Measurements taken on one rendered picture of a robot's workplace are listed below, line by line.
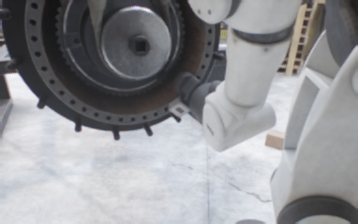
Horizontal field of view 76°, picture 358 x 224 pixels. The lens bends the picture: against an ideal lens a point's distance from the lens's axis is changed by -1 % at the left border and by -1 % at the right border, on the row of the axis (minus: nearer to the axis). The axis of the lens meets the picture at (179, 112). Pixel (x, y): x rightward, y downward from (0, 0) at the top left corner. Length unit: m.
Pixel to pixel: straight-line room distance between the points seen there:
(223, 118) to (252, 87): 0.07
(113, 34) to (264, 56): 0.30
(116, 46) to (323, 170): 0.43
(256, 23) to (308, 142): 0.23
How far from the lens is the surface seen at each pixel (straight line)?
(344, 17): 0.39
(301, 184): 0.46
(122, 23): 0.48
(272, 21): 0.26
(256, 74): 0.29
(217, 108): 0.35
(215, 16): 0.24
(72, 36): 0.62
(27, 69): 0.62
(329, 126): 0.39
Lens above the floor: 0.92
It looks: 24 degrees down
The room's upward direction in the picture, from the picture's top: 2 degrees clockwise
